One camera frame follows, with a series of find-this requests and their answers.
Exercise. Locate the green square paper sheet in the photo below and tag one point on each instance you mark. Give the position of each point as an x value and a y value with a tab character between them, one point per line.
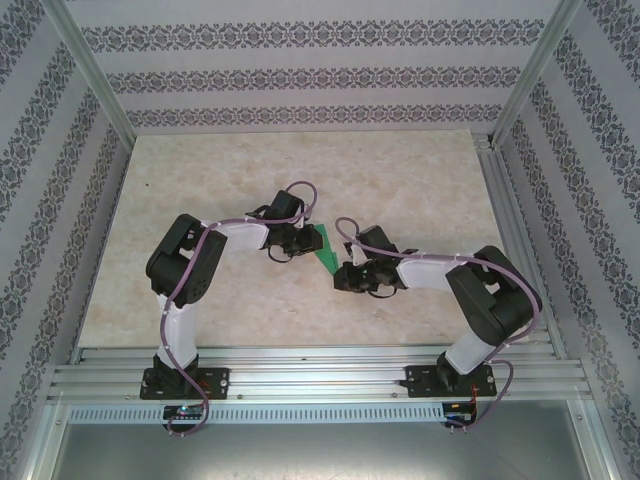
327	251

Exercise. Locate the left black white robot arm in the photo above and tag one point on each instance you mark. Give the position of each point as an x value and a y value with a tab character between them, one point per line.
190	270

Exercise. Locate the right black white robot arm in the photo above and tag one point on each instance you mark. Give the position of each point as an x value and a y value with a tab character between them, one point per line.
495	305

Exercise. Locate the grey metal sheet tray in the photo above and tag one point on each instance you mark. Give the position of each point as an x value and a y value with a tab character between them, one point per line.
320	450

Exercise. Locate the right small circuit board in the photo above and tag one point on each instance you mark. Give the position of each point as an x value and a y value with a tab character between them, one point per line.
460	412

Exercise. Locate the small circuit board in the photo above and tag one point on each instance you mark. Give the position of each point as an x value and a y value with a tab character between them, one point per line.
460	412
184	411

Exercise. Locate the left small circuit board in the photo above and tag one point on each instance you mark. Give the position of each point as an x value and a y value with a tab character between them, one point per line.
184	411

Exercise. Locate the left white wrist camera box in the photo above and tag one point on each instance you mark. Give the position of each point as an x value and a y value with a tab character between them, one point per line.
300	225

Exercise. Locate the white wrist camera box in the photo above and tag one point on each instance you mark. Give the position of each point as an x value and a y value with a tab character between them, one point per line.
350	252
300	225

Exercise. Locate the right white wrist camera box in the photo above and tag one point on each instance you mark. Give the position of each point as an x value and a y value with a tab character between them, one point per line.
350	252

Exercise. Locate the aluminium side rail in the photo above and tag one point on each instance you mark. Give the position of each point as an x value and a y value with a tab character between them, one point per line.
510	210

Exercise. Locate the aluminium mounting rail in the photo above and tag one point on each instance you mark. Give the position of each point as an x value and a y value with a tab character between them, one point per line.
320	375

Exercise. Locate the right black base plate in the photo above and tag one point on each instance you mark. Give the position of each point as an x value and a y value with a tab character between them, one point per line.
420	381

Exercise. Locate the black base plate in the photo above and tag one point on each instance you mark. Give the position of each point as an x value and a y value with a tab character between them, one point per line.
420	381
217	382

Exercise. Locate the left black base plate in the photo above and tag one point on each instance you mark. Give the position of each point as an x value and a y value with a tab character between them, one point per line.
217	382

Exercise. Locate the right aluminium frame post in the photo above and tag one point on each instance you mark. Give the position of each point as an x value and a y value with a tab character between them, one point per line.
537	65

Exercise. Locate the aluminium frame post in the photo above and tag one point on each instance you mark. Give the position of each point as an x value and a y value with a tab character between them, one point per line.
537	65
90	65

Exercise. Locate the left aluminium frame post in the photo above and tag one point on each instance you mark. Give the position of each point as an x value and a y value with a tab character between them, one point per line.
90	65

